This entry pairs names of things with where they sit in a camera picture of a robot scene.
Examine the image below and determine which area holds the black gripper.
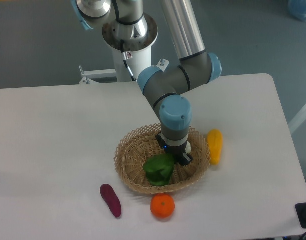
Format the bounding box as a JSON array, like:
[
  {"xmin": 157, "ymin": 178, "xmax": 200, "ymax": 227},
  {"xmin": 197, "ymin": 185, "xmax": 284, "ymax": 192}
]
[{"xmin": 155, "ymin": 134, "xmax": 193, "ymax": 166}]

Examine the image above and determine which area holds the green bok choy vegetable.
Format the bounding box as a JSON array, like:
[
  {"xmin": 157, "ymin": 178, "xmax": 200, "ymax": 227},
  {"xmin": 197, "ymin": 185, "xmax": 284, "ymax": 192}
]
[{"xmin": 142, "ymin": 142, "xmax": 193, "ymax": 187}]

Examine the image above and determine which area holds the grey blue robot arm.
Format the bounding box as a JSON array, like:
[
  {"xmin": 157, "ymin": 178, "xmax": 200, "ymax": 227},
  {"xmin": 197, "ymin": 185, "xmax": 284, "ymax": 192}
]
[{"xmin": 71, "ymin": 0, "xmax": 222, "ymax": 166}]

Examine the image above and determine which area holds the woven wicker basket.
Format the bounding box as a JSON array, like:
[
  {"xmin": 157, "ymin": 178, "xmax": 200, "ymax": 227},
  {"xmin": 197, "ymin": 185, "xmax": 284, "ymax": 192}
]
[{"xmin": 114, "ymin": 123, "xmax": 211, "ymax": 195}]

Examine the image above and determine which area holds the yellow pepper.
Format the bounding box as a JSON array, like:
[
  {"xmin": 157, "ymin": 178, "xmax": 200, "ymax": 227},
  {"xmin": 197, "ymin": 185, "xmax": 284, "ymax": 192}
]
[{"xmin": 206, "ymin": 129, "xmax": 224, "ymax": 166}]

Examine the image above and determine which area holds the orange tangerine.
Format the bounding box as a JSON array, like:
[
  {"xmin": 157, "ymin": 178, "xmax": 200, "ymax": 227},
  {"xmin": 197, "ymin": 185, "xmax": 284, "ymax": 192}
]
[{"xmin": 150, "ymin": 193, "xmax": 176, "ymax": 219}]

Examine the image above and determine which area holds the purple sweet potato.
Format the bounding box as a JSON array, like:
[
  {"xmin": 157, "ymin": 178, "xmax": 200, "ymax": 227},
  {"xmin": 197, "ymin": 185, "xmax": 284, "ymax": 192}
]
[{"xmin": 99, "ymin": 184, "xmax": 122, "ymax": 219}]

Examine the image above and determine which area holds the black device at table edge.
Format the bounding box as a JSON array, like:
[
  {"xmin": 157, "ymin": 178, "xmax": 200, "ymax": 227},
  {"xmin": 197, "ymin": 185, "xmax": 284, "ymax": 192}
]
[{"xmin": 295, "ymin": 202, "xmax": 306, "ymax": 229}]

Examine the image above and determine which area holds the blue plastic bag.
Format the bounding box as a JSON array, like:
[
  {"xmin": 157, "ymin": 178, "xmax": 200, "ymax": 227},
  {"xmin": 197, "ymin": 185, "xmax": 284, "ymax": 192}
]
[{"xmin": 288, "ymin": 0, "xmax": 306, "ymax": 22}]

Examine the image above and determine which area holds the black cable on pedestal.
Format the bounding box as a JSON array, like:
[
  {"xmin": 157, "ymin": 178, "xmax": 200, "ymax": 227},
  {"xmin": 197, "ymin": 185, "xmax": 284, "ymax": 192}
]
[{"xmin": 120, "ymin": 39, "xmax": 138, "ymax": 83}]

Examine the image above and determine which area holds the white base frame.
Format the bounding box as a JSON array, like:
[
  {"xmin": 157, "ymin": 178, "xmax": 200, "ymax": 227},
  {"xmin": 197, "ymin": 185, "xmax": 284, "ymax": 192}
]
[{"xmin": 79, "ymin": 58, "xmax": 170, "ymax": 85}]

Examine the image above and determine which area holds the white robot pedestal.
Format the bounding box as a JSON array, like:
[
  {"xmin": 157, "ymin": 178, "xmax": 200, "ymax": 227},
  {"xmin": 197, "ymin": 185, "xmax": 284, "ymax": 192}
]
[{"xmin": 102, "ymin": 13, "xmax": 158, "ymax": 82}]

